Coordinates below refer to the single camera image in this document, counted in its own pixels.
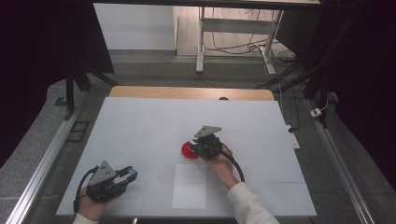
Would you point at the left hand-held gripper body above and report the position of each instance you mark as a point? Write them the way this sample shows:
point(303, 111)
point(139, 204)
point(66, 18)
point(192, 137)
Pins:
point(101, 186)

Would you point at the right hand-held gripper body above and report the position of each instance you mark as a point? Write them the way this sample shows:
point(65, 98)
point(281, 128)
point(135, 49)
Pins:
point(210, 147)

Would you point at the red petri dish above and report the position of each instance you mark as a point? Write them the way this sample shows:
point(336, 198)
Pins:
point(186, 151)

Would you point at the person's left hand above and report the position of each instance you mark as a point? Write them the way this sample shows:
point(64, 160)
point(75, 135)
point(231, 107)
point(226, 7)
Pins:
point(91, 208)

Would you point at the person's right hand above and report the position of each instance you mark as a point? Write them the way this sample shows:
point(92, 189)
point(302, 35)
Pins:
point(222, 169)

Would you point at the white paper sheet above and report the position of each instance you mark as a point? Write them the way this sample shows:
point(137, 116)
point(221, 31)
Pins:
point(189, 186)

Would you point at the dark table grommet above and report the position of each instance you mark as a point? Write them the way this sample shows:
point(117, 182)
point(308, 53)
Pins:
point(223, 98)

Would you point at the large white board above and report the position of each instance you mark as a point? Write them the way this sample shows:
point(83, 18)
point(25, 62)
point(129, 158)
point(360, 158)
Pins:
point(149, 124)

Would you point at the white power strip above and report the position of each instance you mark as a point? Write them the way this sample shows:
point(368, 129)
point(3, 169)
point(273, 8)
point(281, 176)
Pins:
point(294, 138)

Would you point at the small dark floor plate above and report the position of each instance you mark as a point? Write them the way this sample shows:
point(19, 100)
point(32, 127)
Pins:
point(60, 101)

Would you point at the black metal stand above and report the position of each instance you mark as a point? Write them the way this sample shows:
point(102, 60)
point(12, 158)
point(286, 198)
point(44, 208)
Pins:
point(317, 81)
point(70, 93)

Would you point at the small white plug adapter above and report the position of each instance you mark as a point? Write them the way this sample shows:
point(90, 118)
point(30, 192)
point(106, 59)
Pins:
point(316, 112)

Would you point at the black curtain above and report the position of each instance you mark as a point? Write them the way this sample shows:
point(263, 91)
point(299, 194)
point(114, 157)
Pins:
point(37, 62)
point(358, 77)

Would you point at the black floor socket frame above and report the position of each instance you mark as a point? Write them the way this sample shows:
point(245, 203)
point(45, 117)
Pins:
point(77, 131)

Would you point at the aluminium rail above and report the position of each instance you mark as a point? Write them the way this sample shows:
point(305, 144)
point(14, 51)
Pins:
point(40, 171)
point(342, 171)

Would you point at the white metal desk frame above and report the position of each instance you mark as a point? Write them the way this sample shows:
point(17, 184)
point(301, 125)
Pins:
point(236, 26)

